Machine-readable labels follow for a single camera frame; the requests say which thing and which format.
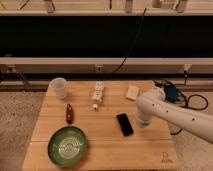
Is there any black rectangular eraser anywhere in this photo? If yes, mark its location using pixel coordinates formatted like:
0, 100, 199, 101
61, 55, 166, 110
117, 113, 133, 136

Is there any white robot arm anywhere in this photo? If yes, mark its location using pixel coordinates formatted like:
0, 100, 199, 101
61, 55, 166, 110
136, 87, 213, 144

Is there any white sponge block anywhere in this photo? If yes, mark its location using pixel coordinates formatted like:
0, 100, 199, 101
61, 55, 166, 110
126, 85, 140, 100

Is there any blue device on floor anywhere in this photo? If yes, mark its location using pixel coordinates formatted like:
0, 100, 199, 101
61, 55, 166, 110
164, 86, 179, 102

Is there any red chili pepper toy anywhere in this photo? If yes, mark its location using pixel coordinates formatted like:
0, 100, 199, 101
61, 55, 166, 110
66, 104, 74, 124

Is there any green patterned plate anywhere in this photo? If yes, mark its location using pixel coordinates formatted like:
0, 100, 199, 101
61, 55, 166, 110
47, 126, 88, 167

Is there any translucent plastic cup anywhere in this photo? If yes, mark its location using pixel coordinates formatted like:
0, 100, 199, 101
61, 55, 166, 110
50, 78, 67, 99

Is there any black hanging cable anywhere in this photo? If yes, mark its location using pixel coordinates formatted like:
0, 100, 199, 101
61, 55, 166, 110
111, 7, 148, 74

